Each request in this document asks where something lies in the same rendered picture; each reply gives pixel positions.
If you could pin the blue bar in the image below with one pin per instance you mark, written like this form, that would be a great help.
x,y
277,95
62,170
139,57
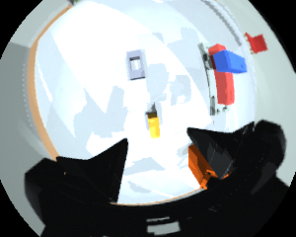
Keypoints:
x,y
227,61

